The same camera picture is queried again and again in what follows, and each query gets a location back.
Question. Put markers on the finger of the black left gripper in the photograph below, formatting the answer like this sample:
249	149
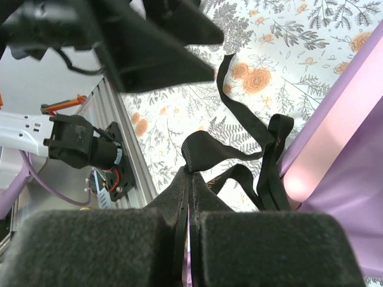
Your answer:
149	59
191	24

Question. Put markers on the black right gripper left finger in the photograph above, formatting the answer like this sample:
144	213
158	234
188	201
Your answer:
89	254

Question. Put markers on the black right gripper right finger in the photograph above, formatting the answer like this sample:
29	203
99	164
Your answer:
269	254

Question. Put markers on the black ribbon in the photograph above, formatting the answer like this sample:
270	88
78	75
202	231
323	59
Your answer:
209	149

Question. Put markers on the purple wrapping paper sheet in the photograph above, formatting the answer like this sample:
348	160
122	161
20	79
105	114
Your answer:
344	149

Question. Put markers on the small circuit board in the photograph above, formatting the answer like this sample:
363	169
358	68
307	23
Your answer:
100	191

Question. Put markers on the floral printed tablecloth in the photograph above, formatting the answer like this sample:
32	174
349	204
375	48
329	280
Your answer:
179	119

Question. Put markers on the aluminium table frame rails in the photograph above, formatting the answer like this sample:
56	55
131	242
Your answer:
131	149

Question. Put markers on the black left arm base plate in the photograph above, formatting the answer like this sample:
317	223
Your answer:
119	161

